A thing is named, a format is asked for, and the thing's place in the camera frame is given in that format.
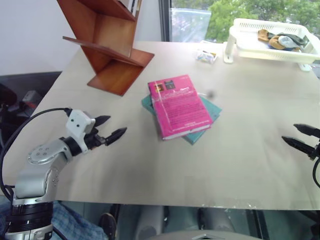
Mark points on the black shoe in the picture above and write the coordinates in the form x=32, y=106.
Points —
x=108, y=225

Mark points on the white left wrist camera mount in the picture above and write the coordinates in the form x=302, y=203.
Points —
x=77, y=122

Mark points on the teal book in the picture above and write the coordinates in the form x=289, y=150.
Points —
x=212, y=108

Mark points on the white plastic basket rack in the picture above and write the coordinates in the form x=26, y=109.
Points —
x=250, y=50

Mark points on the brown orange sock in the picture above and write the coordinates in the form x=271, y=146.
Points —
x=275, y=42

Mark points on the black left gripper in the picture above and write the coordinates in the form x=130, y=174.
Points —
x=93, y=141

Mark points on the dark equipment pile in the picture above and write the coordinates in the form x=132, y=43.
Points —
x=15, y=100

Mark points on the black table leg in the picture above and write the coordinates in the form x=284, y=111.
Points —
x=256, y=225

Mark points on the light grey sock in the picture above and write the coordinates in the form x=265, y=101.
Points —
x=287, y=41

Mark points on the small white printed packet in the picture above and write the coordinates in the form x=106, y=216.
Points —
x=206, y=56

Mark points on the blue checked cloth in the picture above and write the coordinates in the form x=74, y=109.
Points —
x=75, y=225

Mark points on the wooden book stand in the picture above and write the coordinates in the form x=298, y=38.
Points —
x=112, y=27

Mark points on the dark window frame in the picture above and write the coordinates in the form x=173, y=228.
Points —
x=165, y=20

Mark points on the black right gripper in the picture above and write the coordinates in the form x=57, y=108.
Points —
x=317, y=152

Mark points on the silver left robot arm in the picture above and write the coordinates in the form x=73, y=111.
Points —
x=37, y=172

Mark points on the tan sock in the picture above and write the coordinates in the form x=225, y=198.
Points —
x=263, y=35

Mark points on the pink book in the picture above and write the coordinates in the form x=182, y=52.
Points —
x=180, y=107

